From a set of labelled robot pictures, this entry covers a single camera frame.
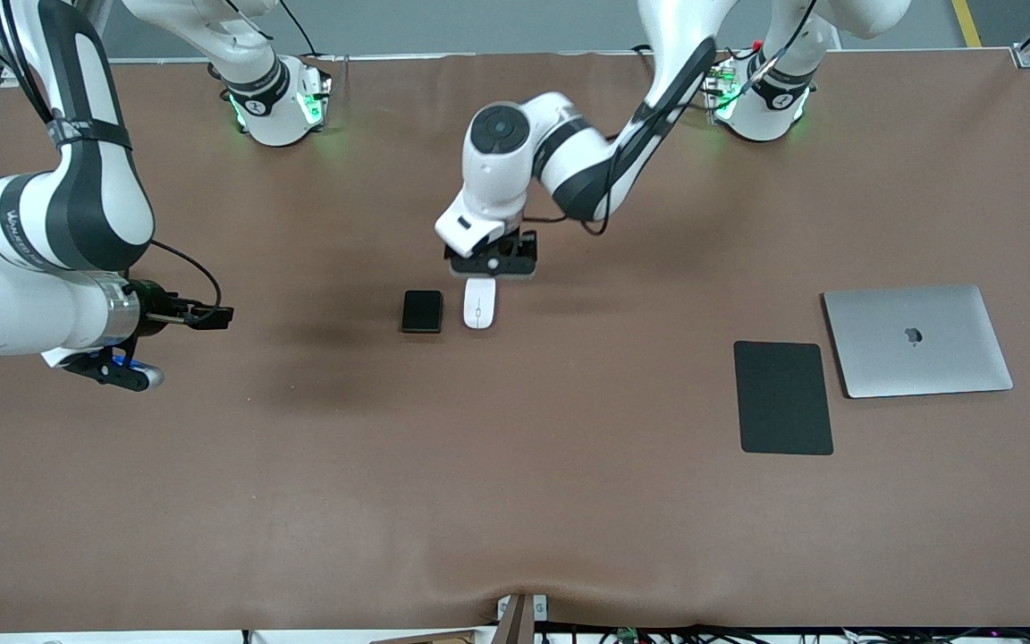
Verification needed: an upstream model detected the white computer mouse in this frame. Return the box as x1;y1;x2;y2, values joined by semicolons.
463;277;498;330

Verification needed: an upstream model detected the brown table mat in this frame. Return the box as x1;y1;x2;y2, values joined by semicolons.
0;49;1030;632

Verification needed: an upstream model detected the black right base cable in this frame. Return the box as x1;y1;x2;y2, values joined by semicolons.
277;0;321;60

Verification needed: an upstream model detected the brown camera mount post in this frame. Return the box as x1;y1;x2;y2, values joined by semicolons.
495;593;549;644

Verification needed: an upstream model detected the silver laptop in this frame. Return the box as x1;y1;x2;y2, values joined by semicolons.
822;284;1015;400

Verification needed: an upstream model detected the black mouse pad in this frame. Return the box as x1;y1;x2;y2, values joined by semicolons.
733;340;835;456

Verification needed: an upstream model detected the black phone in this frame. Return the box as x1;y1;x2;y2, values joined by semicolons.
401;290;444;335

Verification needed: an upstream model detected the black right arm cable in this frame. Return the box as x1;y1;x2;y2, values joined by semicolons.
0;0;224;310

